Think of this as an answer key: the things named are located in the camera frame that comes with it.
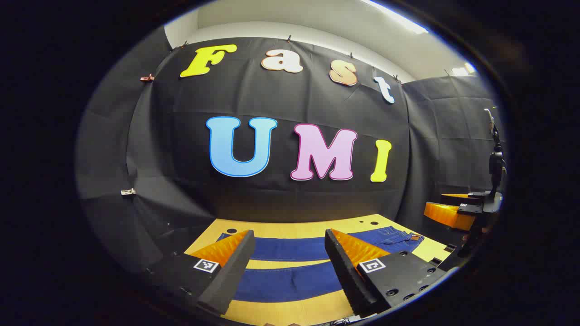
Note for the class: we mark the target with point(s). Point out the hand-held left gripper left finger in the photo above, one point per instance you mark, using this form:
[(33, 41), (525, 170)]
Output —
[(233, 271)]

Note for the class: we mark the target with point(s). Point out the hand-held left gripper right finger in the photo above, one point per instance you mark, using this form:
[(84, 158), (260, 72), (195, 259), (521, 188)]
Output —
[(346, 271)]

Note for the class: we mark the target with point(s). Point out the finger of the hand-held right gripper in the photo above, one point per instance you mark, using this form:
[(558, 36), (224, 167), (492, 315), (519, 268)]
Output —
[(462, 197), (446, 215)]

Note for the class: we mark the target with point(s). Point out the blue denim jeans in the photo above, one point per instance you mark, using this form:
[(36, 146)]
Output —
[(290, 249)]

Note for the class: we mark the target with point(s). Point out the square ceiling light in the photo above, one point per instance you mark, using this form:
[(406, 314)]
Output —
[(463, 70)]

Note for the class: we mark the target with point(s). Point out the small white clip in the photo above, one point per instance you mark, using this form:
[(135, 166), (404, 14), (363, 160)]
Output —
[(128, 192)]

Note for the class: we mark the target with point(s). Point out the black backdrop cloth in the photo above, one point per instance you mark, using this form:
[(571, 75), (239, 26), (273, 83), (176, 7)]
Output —
[(272, 104)]

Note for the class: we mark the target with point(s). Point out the small red clip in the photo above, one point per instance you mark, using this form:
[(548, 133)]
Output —
[(146, 78)]

